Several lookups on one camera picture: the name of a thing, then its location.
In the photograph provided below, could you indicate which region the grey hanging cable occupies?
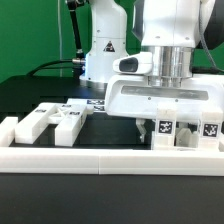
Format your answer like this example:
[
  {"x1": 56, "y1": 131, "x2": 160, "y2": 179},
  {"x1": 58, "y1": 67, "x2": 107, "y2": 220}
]
[{"x1": 57, "y1": 0, "x2": 64, "y2": 78}]

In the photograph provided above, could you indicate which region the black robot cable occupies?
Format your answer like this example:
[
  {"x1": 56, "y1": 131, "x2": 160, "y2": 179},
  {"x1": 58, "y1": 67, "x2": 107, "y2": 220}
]
[{"x1": 27, "y1": 0, "x2": 88, "y2": 78}]

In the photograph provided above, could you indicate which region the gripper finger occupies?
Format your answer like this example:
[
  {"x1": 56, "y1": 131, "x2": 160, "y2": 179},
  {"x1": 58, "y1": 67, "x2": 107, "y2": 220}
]
[{"x1": 136, "y1": 118, "x2": 146, "y2": 142}]

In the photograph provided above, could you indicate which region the white chair seat part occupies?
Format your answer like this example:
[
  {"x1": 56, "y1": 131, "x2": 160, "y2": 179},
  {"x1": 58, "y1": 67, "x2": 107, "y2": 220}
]
[{"x1": 151, "y1": 128, "x2": 224, "y2": 152}]

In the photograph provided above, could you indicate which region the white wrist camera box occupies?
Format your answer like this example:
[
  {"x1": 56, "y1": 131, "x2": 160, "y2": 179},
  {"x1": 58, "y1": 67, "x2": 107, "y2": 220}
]
[{"x1": 113, "y1": 52, "x2": 153, "y2": 75}]

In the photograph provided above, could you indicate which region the white U-shaped fence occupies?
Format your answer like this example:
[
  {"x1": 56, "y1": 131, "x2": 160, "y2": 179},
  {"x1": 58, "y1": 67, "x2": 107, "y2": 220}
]
[{"x1": 0, "y1": 117, "x2": 224, "y2": 176}]

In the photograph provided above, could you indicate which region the white chair back frame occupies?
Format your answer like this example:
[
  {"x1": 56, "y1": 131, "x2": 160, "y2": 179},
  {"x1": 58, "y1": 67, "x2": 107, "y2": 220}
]
[{"x1": 15, "y1": 103, "x2": 94, "y2": 147}]

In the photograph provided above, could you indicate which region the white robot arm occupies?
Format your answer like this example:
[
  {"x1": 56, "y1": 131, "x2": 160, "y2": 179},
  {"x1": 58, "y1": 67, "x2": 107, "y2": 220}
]
[{"x1": 66, "y1": 0, "x2": 224, "y2": 137}]

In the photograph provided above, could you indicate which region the white tag sheet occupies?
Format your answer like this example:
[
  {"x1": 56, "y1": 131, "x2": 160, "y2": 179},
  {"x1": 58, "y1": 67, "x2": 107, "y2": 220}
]
[{"x1": 67, "y1": 98, "x2": 105, "y2": 112}]

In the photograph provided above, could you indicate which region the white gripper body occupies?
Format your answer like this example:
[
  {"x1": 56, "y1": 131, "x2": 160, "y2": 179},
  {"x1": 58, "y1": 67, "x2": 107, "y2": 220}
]
[{"x1": 105, "y1": 74, "x2": 224, "y2": 120}]

